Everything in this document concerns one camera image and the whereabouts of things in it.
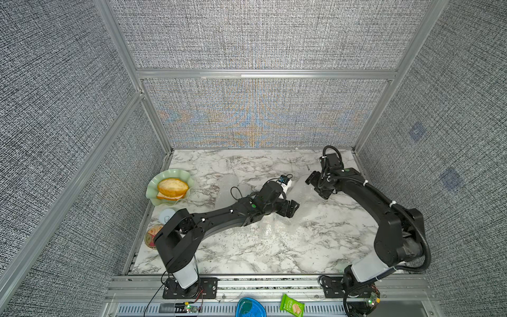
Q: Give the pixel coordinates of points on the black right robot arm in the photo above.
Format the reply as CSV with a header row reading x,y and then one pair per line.
x,y
400,243

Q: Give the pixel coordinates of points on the bread roll sandwich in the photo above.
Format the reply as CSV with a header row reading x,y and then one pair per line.
x,y
172,189

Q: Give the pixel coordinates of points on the green scalloped glass plate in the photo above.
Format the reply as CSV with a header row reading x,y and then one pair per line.
x,y
151,192

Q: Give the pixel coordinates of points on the aluminium front rail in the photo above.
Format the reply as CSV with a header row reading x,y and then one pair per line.
x,y
400,295

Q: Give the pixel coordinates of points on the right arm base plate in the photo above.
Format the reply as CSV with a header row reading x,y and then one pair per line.
x,y
334,289

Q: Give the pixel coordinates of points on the white round lid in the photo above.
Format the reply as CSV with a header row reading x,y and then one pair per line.
x,y
166,215

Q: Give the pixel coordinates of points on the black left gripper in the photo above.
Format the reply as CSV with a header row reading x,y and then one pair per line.
x,y
286,205

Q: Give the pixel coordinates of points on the green snack packet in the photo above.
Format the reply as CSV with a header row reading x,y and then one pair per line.
x,y
292,306

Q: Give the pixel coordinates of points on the round food cup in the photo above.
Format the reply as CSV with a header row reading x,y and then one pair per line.
x,y
150,236

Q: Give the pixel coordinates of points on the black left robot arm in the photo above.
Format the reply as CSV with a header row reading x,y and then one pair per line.
x,y
179,239

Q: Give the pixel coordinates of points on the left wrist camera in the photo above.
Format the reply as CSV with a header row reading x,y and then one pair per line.
x,y
285,181

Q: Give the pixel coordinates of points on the blue plastic container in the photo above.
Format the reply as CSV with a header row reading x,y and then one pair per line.
x,y
248,307

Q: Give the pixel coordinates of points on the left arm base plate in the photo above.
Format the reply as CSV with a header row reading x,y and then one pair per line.
x,y
203,288

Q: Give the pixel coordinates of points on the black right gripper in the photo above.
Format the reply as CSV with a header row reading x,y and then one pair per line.
x,y
311,178

